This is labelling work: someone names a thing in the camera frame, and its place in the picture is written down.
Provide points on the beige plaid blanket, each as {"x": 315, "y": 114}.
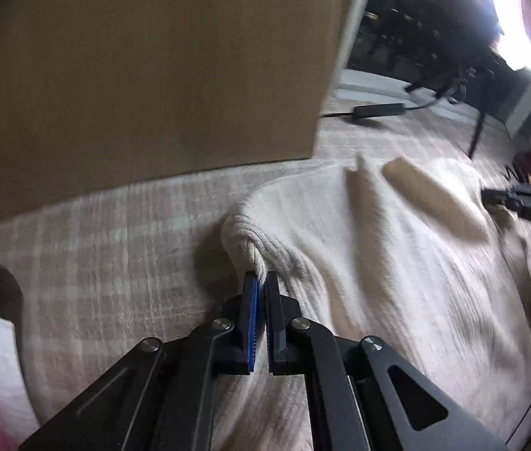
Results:
{"x": 105, "y": 268}

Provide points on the black tripod stand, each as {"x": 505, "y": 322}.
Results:
{"x": 477, "y": 131}

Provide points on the cream knit sweater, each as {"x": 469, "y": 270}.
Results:
{"x": 364, "y": 268}

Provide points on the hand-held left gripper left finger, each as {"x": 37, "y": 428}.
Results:
{"x": 251, "y": 324}

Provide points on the brown cardboard box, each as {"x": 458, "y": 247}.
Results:
{"x": 152, "y": 56}

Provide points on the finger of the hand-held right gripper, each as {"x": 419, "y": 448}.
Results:
{"x": 514, "y": 197}

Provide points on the white door frame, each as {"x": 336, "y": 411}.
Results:
{"x": 348, "y": 33}

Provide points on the dark red printed item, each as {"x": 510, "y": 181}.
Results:
{"x": 521, "y": 167}

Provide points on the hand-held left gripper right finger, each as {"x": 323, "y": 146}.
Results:
{"x": 276, "y": 329}

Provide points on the black power adapter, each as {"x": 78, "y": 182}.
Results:
{"x": 378, "y": 110}

